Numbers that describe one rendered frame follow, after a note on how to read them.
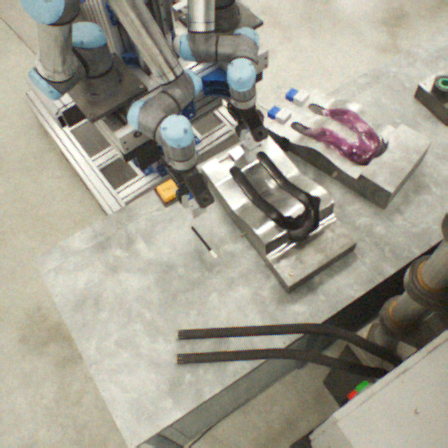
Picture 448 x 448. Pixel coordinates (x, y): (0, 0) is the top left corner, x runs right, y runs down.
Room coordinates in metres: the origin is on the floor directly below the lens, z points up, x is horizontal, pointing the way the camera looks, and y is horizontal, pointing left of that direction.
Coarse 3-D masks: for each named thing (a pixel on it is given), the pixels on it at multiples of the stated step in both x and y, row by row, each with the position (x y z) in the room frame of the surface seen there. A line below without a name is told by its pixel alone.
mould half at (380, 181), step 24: (312, 96) 1.24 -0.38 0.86; (288, 120) 1.14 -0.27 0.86; (312, 120) 1.13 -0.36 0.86; (312, 144) 1.00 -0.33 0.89; (408, 144) 0.94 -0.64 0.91; (336, 168) 0.91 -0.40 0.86; (360, 168) 0.89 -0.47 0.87; (384, 168) 0.86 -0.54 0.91; (408, 168) 0.85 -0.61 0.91; (360, 192) 0.83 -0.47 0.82; (384, 192) 0.78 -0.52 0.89
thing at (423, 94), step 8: (440, 72) 1.27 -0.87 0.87; (432, 80) 1.24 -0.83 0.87; (424, 88) 1.21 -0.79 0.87; (416, 96) 1.22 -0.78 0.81; (424, 96) 1.19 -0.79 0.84; (432, 96) 1.17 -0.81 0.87; (424, 104) 1.18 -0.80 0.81; (432, 104) 1.15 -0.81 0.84; (440, 104) 1.13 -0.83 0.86; (432, 112) 1.14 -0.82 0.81; (440, 112) 1.12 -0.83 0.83; (440, 120) 1.10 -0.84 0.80
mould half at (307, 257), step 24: (264, 144) 1.02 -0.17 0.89; (216, 168) 0.95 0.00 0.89; (240, 168) 0.94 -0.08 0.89; (264, 168) 0.93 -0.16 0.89; (288, 168) 0.92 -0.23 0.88; (216, 192) 0.88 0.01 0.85; (240, 192) 0.85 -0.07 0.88; (264, 192) 0.84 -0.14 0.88; (312, 192) 0.79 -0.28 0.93; (240, 216) 0.75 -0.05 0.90; (264, 216) 0.73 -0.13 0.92; (264, 240) 0.64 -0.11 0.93; (288, 240) 0.66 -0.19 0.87; (312, 240) 0.66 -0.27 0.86; (336, 240) 0.65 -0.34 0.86; (288, 264) 0.59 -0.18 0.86; (312, 264) 0.58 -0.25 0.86; (288, 288) 0.52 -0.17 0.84
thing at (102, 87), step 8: (112, 64) 1.23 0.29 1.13; (104, 72) 1.20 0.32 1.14; (112, 72) 1.22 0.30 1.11; (120, 72) 1.25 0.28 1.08; (88, 80) 1.19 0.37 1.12; (96, 80) 1.19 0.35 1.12; (104, 80) 1.19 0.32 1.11; (112, 80) 1.20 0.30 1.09; (120, 80) 1.24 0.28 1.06; (80, 88) 1.22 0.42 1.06; (88, 88) 1.19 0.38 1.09; (96, 88) 1.18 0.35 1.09; (104, 88) 1.18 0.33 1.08; (112, 88) 1.19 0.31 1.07; (120, 88) 1.20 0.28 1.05; (88, 96) 1.18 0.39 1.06; (96, 96) 1.17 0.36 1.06; (104, 96) 1.17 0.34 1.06; (112, 96) 1.18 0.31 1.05
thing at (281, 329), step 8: (208, 328) 0.43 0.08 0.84; (216, 328) 0.42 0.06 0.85; (224, 328) 0.42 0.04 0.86; (232, 328) 0.41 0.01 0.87; (240, 328) 0.41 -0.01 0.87; (248, 328) 0.40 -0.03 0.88; (256, 328) 0.40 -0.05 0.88; (264, 328) 0.39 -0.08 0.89; (272, 328) 0.39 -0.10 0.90; (280, 328) 0.38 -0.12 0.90; (288, 328) 0.38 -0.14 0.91; (296, 328) 0.37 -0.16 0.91; (176, 336) 0.42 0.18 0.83; (184, 336) 0.41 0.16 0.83; (192, 336) 0.41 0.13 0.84; (200, 336) 0.41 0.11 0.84; (208, 336) 0.40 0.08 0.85; (216, 336) 0.40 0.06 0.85; (224, 336) 0.39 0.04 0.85; (232, 336) 0.39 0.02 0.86; (240, 336) 0.39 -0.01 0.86
